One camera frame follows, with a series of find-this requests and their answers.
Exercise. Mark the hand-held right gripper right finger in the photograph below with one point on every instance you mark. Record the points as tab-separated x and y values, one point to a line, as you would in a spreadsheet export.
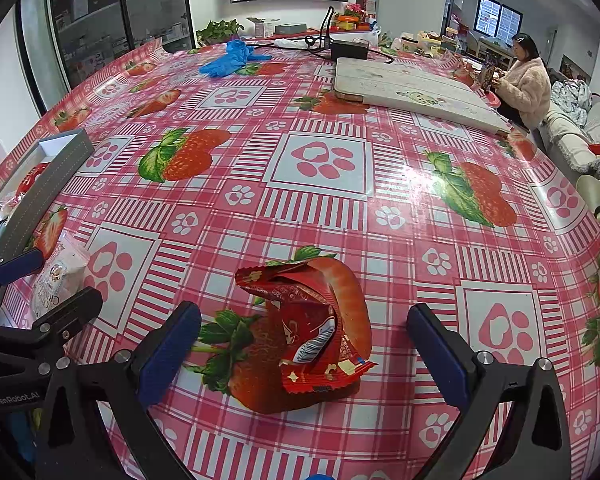
437	355

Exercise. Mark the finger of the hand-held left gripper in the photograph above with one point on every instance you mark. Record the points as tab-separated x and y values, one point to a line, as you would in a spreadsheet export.
20	266
80	302

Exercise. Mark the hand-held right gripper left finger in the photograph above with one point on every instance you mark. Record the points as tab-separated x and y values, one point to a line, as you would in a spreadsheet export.
167	355

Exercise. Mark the white translucent snack packet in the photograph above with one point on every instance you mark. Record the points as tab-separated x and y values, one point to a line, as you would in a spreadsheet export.
60	275

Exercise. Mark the white pink snack packet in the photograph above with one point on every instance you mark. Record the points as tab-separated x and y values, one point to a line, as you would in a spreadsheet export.
2	207

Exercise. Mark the grey box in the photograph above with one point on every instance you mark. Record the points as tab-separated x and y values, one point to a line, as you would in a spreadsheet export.
55	170

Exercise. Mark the person's left hand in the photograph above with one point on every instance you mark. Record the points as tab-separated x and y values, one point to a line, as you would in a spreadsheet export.
10	435

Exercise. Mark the strawberry print tablecloth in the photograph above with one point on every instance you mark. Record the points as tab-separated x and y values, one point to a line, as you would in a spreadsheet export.
320	210

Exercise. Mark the beige chair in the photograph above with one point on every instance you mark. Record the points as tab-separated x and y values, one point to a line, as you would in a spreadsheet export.
595	190

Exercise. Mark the grey sofa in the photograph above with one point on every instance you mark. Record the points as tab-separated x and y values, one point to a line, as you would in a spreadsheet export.
575	145

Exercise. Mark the glass display cabinet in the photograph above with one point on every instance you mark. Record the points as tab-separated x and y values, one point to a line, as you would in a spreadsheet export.
115	15

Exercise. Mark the white cartoon-print folding mat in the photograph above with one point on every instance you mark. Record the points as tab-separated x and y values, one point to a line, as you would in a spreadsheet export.
415	87

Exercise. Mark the blue white bedding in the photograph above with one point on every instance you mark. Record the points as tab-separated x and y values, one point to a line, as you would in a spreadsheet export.
572	100

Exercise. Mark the green potted plant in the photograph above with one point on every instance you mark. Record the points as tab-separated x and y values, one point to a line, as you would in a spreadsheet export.
220	31

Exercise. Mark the pile of table clutter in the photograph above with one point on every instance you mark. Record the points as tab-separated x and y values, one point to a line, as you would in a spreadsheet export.
425	42

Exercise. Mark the black power box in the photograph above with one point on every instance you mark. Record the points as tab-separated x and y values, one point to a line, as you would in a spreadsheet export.
349	51

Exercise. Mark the white open box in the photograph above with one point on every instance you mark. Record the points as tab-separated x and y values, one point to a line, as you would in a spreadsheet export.
262	27

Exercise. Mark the white plastic bag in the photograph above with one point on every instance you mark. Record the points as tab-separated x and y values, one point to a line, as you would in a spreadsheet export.
290	43

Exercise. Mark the orange box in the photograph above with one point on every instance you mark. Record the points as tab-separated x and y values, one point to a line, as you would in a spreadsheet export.
346	22

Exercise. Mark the grey-green box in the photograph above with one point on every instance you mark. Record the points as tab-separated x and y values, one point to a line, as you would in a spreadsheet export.
290	29

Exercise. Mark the dark framed window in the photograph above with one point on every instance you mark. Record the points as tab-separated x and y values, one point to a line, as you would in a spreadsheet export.
497	15

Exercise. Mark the potted red flowers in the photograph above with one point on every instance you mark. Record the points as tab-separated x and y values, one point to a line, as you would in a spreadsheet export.
353	10

